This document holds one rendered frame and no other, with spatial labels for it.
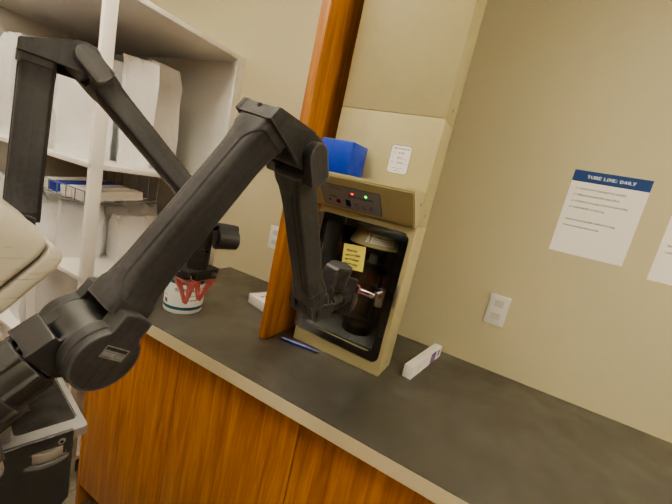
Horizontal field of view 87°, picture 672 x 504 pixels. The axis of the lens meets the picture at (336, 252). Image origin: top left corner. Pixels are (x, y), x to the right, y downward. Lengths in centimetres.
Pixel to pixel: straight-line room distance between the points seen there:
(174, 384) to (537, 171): 139
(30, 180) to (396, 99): 87
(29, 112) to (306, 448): 93
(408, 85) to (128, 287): 88
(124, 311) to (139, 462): 114
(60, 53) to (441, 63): 85
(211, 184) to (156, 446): 112
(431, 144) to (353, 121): 25
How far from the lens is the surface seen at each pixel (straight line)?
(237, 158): 50
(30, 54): 92
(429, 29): 115
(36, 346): 50
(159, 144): 94
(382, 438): 93
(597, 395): 156
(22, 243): 60
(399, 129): 108
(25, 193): 89
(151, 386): 139
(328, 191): 106
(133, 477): 165
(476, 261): 144
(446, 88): 108
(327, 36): 118
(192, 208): 48
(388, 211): 100
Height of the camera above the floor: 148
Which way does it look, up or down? 11 degrees down
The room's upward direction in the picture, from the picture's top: 13 degrees clockwise
